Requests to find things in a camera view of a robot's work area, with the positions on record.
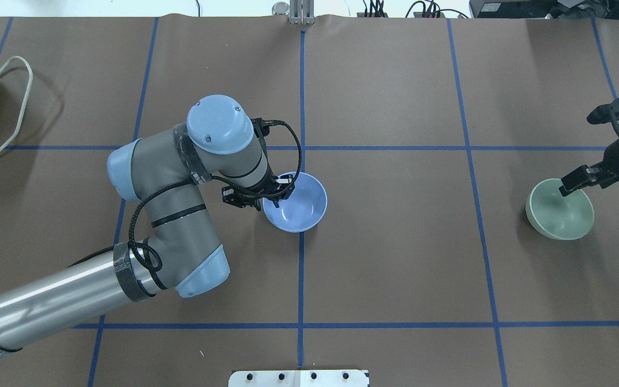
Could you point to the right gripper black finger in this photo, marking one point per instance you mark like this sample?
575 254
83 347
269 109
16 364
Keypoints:
583 176

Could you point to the green ceramic bowl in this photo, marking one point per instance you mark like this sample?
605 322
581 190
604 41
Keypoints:
557 217

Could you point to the aluminium frame post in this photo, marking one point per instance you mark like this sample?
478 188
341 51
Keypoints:
301 12

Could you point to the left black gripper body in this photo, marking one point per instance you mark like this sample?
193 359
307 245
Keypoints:
263 188

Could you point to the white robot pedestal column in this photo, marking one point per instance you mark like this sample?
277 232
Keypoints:
323 377

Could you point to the blue ceramic bowl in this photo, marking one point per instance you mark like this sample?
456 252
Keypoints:
304 209

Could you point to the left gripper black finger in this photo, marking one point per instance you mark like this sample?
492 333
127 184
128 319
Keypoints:
284 190

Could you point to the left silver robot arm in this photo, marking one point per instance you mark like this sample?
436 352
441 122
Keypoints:
170 239

